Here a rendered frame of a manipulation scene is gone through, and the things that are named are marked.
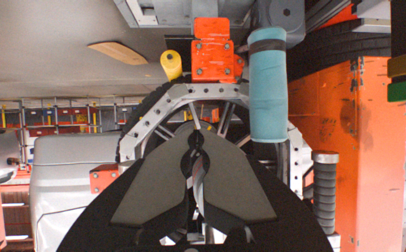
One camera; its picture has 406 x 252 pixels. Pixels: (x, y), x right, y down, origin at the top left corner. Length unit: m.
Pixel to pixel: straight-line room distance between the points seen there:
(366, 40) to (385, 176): 0.58
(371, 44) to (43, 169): 1.68
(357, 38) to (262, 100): 0.70
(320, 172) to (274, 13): 0.55
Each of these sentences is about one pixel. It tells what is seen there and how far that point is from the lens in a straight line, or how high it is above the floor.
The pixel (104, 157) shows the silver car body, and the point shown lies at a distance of 1.07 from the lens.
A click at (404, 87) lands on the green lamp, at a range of 0.50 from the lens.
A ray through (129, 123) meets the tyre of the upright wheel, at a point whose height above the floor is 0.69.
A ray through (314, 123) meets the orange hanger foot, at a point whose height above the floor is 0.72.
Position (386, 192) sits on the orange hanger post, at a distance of 0.75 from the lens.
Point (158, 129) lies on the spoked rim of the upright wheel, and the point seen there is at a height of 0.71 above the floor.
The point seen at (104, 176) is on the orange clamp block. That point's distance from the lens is 0.57.
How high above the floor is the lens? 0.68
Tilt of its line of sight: 2 degrees up
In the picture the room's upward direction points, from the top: 178 degrees clockwise
